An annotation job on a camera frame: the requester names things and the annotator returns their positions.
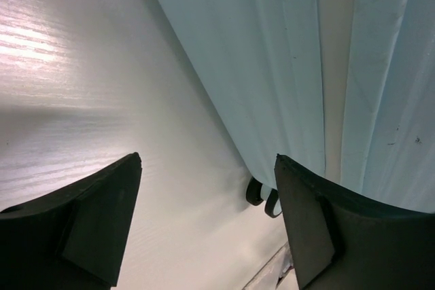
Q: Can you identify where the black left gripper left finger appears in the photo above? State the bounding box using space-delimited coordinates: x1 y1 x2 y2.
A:
1 153 142 289

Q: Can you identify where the rear left suitcase wheel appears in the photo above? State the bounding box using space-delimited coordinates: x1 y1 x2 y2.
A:
264 189 282 219

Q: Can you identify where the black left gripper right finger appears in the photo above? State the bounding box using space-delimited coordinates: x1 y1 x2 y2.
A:
275 155 434 289

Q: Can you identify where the front left suitcase wheel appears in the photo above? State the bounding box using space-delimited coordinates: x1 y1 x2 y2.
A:
245 177 266 206

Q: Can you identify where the suitcase wheel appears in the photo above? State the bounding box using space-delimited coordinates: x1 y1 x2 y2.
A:
245 177 266 206
264 189 282 219

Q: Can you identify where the light blue suitcase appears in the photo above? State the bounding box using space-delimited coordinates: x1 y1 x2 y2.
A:
158 0 434 213

